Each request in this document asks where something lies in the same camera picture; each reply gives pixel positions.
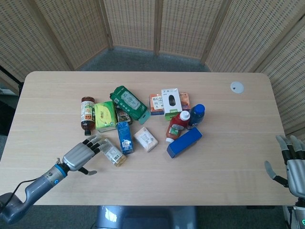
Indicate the wicker folding screen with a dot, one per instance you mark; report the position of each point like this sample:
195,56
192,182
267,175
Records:
131,23

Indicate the black snack packet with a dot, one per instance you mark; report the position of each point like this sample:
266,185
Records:
122,115

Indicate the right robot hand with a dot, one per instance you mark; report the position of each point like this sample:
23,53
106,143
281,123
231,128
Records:
295,174

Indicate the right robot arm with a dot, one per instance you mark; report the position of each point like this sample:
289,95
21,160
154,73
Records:
297,214

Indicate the green wet wipes pack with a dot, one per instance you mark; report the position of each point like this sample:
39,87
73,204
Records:
129,102

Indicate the yellow-green tissue pack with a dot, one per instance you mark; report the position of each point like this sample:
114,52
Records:
104,115

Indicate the black stand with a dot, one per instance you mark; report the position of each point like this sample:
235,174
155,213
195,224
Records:
10,75

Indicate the white computer mouse box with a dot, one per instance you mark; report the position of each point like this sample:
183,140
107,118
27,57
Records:
171,102

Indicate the plain blue cardboard box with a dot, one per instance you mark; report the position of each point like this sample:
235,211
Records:
184,143

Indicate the white facial tissue pack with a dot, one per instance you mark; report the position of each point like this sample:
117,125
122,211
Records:
145,139

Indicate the orange and blue box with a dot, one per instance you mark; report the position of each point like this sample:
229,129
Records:
156,103

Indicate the brown sauce bottle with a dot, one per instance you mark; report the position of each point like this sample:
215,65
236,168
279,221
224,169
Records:
87,112

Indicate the blue tissue pack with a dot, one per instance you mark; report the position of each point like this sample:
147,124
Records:
125,137

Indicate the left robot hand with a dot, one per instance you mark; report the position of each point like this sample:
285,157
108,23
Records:
77,156

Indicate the blue capped drink bottle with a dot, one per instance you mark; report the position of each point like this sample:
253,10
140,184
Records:
196,115

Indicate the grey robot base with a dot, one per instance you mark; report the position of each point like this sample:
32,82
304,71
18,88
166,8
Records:
145,218

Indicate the red ketchup squeeze bottle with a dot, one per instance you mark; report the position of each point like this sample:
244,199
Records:
176,126

